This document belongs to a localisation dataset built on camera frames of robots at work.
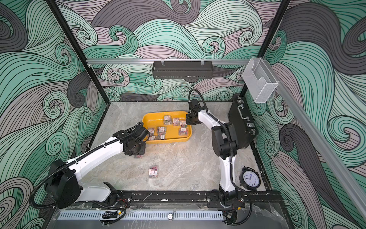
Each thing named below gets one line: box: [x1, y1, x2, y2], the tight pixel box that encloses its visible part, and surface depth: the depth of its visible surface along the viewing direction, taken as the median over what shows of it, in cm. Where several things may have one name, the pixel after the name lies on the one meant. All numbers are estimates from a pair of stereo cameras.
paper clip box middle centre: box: [157, 126, 167, 136], surface depth 100 cm
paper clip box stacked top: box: [163, 114, 173, 125], surface depth 106 cm
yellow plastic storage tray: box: [142, 111, 193, 145], surface depth 105 cm
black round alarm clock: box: [239, 166, 262, 192], surface depth 79 cm
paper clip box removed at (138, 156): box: [133, 154, 144, 159], surface depth 81 cm
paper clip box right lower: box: [178, 127, 189, 136], surface depth 100 cm
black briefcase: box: [227, 96, 258, 149], surface depth 84 cm
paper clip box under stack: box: [172, 117, 180, 126], surface depth 106 cm
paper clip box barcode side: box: [157, 133, 166, 140], surface depth 97 cm
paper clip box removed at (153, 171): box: [148, 165, 159, 178], surface depth 83 cm
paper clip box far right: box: [179, 121, 187, 129], surface depth 106 cm
